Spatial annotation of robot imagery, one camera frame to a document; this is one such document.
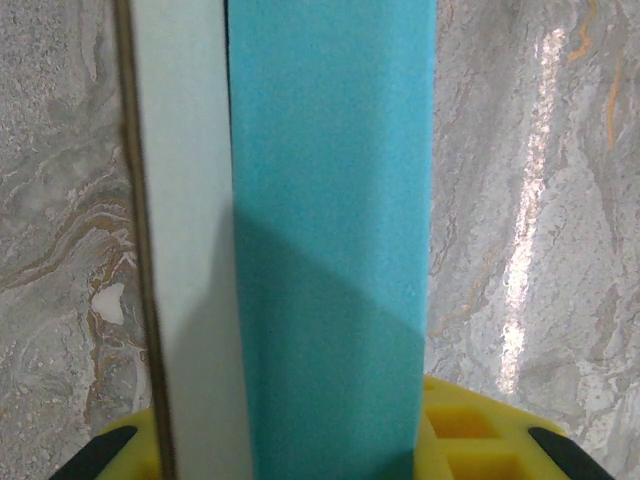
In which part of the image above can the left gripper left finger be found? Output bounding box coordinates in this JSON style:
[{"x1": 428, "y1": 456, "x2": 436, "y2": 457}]
[{"x1": 59, "y1": 407, "x2": 167, "y2": 480}]

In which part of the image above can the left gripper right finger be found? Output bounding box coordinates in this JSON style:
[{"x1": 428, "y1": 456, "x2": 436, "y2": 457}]
[{"x1": 417, "y1": 374, "x2": 609, "y2": 480}]

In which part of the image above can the white and blue paper box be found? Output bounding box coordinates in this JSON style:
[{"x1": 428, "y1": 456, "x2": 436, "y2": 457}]
[{"x1": 113, "y1": 0, "x2": 436, "y2": 480}]

